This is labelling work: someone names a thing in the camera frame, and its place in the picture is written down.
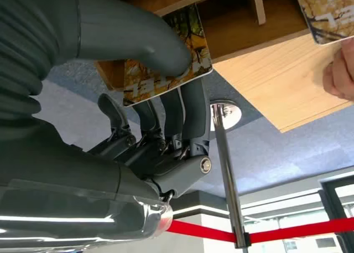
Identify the red barrier belt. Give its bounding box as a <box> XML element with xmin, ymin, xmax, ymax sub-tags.
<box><xmin>166</xmin><ymin>219</ymin><xmax>238</xmax><ymax>244</ymax></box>
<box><xmin>248</xmin><ymin>217</ymin><xmax>354</xmax><ymax>245</ymax></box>

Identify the black door frame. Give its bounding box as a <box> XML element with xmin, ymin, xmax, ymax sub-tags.
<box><xmin>318</xmin><ymin>175</ymin><xmax>354</xmax><ymax>253</ymax></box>

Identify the ribbed grey right arm sleeve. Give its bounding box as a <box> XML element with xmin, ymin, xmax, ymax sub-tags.
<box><xmin>0</xmin><ymin>0</ymin><xmax>80</xmax><ymax>127</ymax></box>

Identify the chrome stanchion post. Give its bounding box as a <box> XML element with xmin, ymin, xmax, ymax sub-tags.
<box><xmin>209</xmin><ymin>100</ymin><xmax>251</xmax><ymax>250</ymax></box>

